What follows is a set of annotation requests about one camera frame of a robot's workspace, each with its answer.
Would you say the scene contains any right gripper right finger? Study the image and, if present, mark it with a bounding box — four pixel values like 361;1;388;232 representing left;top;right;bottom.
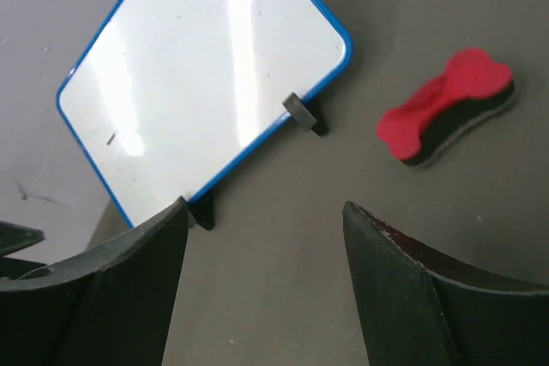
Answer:
342;201;548;365

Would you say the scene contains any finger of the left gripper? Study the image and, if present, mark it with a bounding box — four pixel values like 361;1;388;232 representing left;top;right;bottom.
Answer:
0;221;44;256

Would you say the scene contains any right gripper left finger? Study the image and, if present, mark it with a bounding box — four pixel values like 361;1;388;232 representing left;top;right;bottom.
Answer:
1;199;189;365

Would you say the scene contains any red whiteboard eraser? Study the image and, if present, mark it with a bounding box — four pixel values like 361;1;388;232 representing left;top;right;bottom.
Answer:
377;48;515;166

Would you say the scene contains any blue framed whiteboard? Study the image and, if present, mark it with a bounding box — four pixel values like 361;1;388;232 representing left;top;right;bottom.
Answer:
57;0;353;227

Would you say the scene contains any grey wire whiteboard stand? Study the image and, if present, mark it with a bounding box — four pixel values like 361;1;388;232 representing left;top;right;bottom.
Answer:
185;93;329;231

